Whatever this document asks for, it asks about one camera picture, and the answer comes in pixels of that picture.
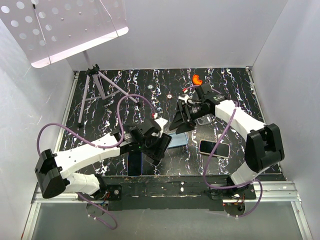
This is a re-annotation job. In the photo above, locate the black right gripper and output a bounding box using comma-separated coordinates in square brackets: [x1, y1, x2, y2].
[168, 101, 210, 135]

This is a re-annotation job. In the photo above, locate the blue phone case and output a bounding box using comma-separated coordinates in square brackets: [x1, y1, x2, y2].
[167, 132, 188, 149]

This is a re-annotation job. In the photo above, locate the lilac phone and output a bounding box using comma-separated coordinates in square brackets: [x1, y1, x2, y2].
[145, 155, 161, 166]

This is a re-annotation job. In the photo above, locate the pink phone case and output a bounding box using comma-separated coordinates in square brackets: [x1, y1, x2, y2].
[198, 139, 231, 159]

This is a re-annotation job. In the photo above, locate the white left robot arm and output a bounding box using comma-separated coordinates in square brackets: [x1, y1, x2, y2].
[35, 117, 172, 200]

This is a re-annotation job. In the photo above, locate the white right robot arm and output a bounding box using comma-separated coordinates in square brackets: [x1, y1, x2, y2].
[169, 83, 285, 199]

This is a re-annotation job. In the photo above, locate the clear magnetic phone case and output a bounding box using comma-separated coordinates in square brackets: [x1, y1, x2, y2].
[196, 114, 212, 126]

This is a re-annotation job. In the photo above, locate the purple edged black phone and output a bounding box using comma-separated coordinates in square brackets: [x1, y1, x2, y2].
[127, 151, 143, 177]

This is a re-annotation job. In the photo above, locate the orange curved plastic part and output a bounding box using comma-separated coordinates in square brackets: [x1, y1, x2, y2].
[192, 74, 203, 86]

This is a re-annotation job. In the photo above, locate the perforated music stand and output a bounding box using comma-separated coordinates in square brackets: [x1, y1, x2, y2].
[0, 0, 141, 129]

